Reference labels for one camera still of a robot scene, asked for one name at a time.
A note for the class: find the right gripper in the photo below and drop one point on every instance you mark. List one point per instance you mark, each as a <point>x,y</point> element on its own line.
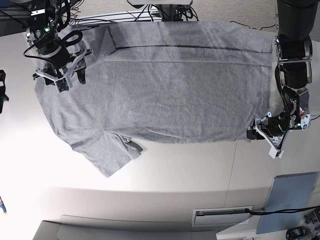
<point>64,64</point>

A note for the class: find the blue-grey laptop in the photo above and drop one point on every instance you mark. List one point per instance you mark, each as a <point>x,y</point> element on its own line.
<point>290,191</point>

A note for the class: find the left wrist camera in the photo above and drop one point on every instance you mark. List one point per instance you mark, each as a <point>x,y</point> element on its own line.
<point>275,153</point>

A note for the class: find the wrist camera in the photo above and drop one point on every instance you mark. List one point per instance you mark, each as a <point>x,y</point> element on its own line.
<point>275,153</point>
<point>63,84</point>

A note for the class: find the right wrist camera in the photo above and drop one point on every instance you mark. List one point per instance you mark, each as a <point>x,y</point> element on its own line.
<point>63,84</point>

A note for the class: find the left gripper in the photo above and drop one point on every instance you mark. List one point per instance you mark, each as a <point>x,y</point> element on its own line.
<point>273,129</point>

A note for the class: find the white cable grommet box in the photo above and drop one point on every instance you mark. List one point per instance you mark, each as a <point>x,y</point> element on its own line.
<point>215,217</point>

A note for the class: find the blue orange object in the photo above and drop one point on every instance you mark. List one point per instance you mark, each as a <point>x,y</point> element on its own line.
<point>2,206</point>

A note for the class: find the black device bottom right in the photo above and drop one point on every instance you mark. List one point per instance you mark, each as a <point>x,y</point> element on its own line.
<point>298,233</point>

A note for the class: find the white central mount base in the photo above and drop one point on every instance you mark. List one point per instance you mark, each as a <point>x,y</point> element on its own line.
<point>159,2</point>

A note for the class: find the grey T-shirt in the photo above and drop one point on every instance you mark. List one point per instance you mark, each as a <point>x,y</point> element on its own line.
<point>166,82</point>

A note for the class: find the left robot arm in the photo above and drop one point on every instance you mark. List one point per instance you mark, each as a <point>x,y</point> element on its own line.
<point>293,72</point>

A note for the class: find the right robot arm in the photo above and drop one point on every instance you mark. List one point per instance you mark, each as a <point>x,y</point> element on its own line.
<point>47,19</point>

